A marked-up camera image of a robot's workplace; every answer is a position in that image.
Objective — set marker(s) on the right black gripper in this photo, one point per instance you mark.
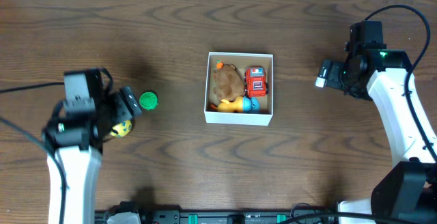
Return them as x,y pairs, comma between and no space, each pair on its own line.
333,80

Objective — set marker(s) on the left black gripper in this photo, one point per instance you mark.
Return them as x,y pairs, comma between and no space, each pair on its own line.
114,113

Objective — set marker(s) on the brown plush toy with orange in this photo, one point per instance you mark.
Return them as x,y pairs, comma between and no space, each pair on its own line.
228,83

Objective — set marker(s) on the orange blue toy duck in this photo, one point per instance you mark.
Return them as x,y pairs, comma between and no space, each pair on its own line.
241,104

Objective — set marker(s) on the yellow ball with blue marks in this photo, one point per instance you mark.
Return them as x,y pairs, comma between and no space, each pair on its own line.
121,129

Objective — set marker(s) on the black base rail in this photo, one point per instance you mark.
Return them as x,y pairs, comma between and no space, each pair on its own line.
131,212

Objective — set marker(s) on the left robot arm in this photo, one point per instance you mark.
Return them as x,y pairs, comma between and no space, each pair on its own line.
74,137

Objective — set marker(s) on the green ridged round toy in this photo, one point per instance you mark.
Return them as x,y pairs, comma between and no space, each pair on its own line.
148,101

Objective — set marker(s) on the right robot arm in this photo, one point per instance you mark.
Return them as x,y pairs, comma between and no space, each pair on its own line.
373,72

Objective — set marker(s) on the red toy fire truck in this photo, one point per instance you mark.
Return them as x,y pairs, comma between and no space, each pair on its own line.
256,82

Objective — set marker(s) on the white cardboard box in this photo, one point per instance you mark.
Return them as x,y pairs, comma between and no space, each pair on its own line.
241,62

